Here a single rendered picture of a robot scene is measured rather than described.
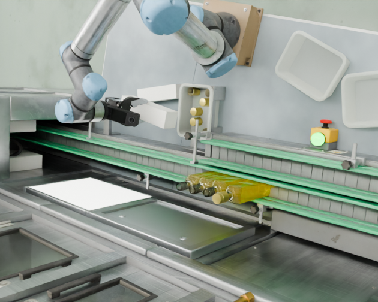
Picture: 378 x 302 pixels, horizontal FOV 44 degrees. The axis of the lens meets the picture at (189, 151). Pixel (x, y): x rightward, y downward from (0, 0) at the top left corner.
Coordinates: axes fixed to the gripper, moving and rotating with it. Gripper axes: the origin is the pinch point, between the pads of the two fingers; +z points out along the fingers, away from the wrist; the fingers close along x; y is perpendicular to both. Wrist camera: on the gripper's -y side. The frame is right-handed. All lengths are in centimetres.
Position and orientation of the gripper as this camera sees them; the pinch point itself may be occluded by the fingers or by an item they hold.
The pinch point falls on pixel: (145, 111)
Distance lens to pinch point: 172.2
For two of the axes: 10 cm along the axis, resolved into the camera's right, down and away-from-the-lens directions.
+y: -7.4, -3.1, 6.0
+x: -1.9, 9.5, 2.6
